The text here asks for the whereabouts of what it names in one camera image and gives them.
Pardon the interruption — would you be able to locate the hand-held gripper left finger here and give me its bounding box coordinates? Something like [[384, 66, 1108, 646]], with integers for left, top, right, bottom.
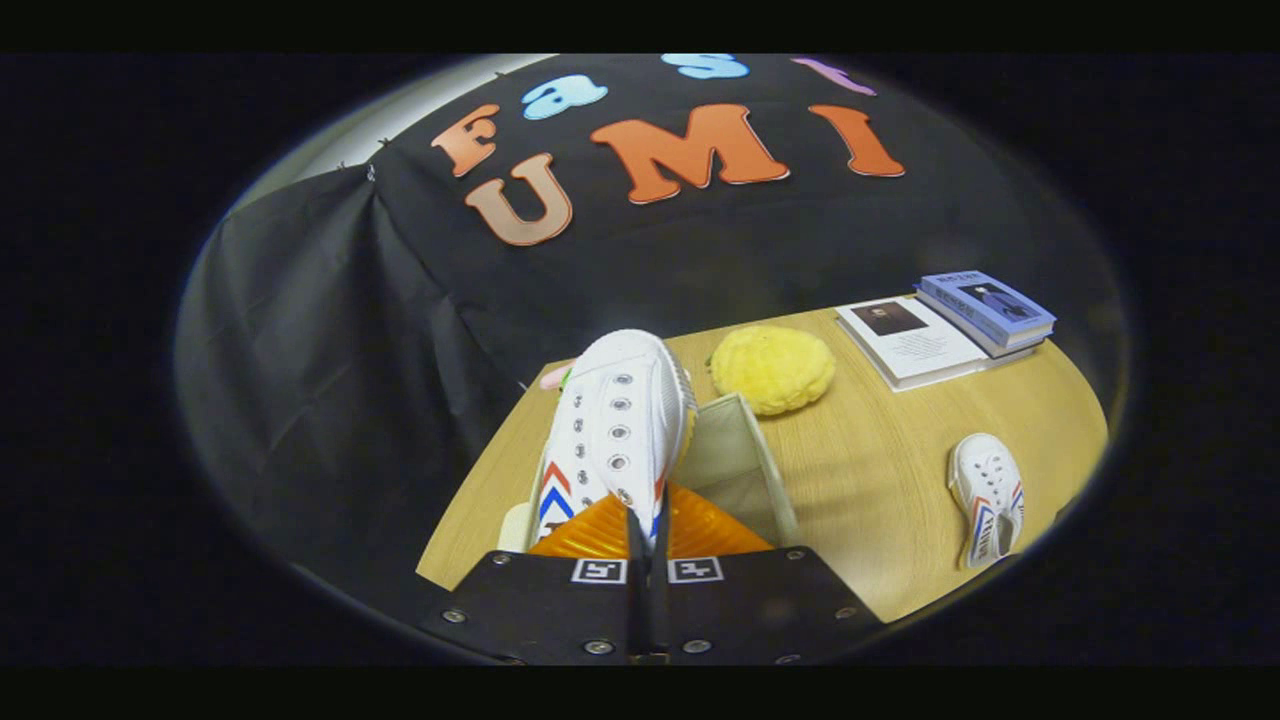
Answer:
[[418, 490, 649, 666]]

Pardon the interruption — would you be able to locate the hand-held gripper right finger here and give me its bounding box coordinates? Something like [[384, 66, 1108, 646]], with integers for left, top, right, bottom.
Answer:
[[650, 484, 886, 666]]

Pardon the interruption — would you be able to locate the yellow fluffy ball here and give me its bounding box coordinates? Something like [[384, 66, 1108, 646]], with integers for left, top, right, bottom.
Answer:
[[708, 325, 837, 417]]

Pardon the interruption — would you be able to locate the white canvas shoe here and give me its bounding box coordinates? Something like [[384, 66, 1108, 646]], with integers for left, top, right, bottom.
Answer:
[[528, 329, 699, 553], [947, 432, 1027, 571]]

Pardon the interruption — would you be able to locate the white book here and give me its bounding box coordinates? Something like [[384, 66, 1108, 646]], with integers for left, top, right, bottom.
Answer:
[[835, 295, 1011, 393]]

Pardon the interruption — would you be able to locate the blue book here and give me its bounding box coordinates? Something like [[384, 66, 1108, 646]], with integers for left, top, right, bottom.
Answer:
[[913, 270, 1058, 359]]

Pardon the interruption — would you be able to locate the beige fabric storage box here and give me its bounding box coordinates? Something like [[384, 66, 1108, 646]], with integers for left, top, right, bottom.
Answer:
[[497, 392, 801, 554]]

